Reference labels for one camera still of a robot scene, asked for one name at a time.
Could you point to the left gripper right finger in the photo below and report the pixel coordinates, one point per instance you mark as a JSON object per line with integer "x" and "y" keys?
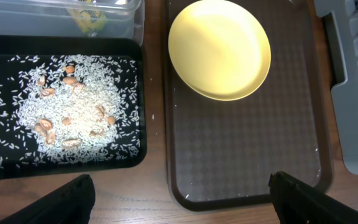
{"x": 296, "y": 202}

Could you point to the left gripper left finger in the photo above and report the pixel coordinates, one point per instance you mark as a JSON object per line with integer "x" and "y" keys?
{"x": 71, "y": 203}

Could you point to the rice leftovers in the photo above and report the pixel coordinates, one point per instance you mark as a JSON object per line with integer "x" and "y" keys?
{"x": 68, "y": 109}

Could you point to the yellow plate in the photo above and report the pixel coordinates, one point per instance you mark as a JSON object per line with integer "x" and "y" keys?
{"x": 219, "y": 49}

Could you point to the orange green snack wrapper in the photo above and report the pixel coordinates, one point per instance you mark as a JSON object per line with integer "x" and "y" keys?
{"x": 90, "y": 22}

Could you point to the grey dishwasher rack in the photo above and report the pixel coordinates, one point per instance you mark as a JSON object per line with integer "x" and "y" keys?
{"x": 341, "y": 23}

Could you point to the brown serving tray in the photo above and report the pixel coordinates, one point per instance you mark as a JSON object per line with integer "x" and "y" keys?
{"x": 221, "y": 154}

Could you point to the black tray bin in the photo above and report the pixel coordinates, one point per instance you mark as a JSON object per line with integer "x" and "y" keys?
{"x": 135, "y": 46}

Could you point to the clear plastic bin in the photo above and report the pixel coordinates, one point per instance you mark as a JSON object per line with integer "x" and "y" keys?
{"x": 125, "y": 18}

